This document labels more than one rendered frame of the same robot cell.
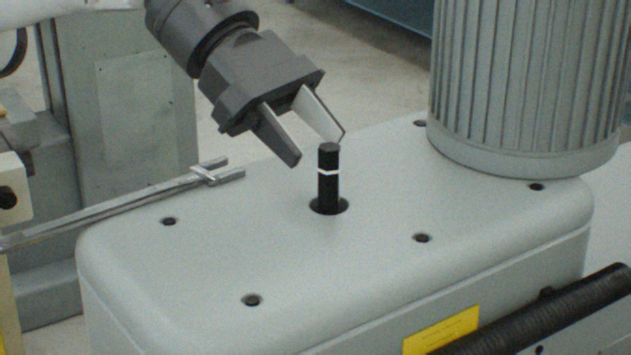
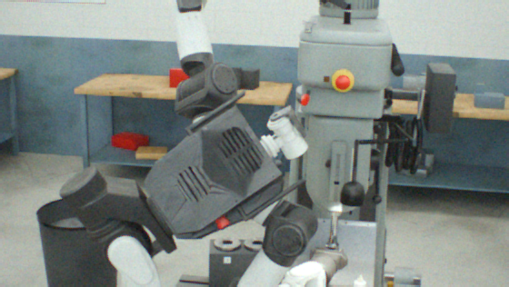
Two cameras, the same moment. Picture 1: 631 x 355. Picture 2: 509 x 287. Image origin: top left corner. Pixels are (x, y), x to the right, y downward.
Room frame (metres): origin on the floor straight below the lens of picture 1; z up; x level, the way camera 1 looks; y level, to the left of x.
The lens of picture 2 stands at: (-0.47, 1.69, 2.11)
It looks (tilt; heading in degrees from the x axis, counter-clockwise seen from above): 17 degrees down; 312
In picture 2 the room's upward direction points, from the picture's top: 2 degrees clockwise
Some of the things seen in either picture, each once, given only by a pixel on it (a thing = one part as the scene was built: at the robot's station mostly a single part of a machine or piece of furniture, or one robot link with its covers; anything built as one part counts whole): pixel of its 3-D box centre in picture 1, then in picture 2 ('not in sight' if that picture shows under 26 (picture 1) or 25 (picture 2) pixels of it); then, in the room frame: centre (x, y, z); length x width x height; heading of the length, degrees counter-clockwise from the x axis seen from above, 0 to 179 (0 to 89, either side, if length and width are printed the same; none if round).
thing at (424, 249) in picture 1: (341, 270); (345, 49); (0.74, -0.02, 1.81); 0.47 x 0.26 x 0.16; 125
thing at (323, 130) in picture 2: not in sight; (339, 157); (0.73, -0.02, 1.47); 0.21 x 0.19 x 0.32; 35
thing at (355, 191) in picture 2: not in sight; (353, 192); (0.58, 0.13, 1.43); 0.07 x 0.07 x 0.06
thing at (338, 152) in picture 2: not in sight; (336, 176); (0.67, 0.08, 1.45); 0.04 x 0.04 x 0.21; 35
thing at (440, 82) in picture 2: not in sight; (440, 97); (0.63, -0.45, 1.62); 0.20 x 0.09 x 0.21; 125
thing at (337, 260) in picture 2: not in sight; (324, 264); (0.70, 0.07, 1.14); 0.13 x 0.12 x 0.10; 22
